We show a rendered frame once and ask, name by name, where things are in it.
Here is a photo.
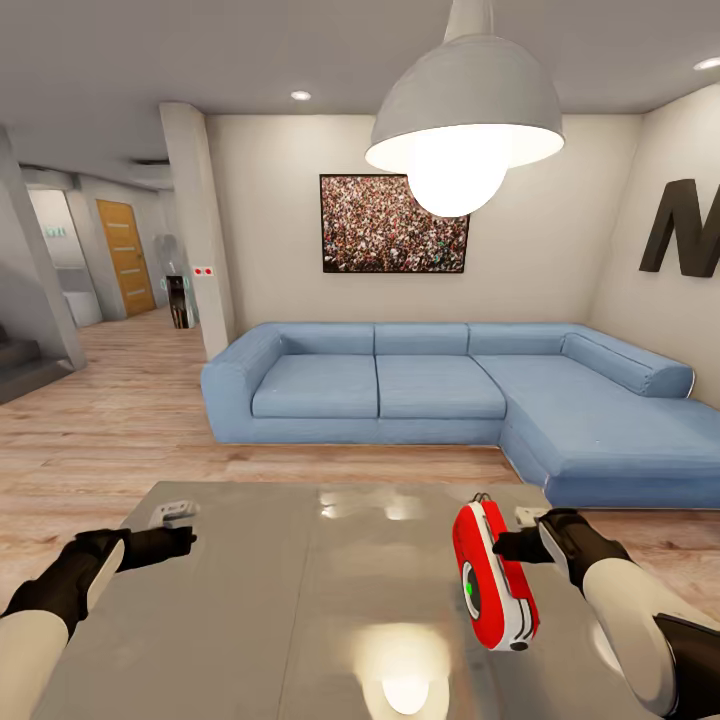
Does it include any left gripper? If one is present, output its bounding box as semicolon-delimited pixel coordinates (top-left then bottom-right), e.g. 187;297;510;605
138;526;195;568

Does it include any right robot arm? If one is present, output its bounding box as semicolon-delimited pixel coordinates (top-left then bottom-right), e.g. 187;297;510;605
492;507;720;720

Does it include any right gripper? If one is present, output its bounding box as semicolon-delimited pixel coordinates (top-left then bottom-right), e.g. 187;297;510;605
492;526;554;564

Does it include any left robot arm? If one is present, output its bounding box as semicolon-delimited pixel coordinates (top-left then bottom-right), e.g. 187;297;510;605
0;501;200;720

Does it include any radio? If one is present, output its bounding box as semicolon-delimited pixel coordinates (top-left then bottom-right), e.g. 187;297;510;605
452;493;540;651

